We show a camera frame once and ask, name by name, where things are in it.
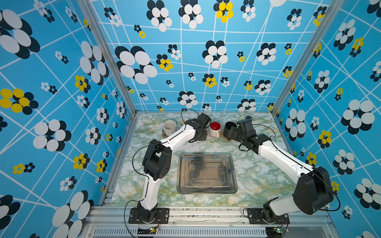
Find red interior white mug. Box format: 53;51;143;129
207;122;221;139

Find black metal mug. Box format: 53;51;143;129
223;122;237;140

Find white ceramic mug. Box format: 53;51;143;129
163;120;177;137

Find white mug blue handle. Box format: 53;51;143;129
178;118;189;127

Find tan rattan round coaster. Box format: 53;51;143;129
220;131;226;139

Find paw print cork coaster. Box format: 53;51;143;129
162;130;168;138

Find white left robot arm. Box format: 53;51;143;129
137;113;211;222

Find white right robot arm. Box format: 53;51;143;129
223;116;337;223

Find metal serving tray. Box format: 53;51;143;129
177;153;238;194

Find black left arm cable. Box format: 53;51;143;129
123;142;152;238

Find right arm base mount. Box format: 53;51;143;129
243;208;290;226

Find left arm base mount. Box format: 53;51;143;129
128;208;170;225

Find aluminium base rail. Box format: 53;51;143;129
80;206;340;238

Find aluminium corner post right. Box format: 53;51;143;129
271;0;345;117

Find aluminium corner post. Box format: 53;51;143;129
271;0;345;117
78;0;137;118

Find aluminium corner post left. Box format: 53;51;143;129
78;0;137;118

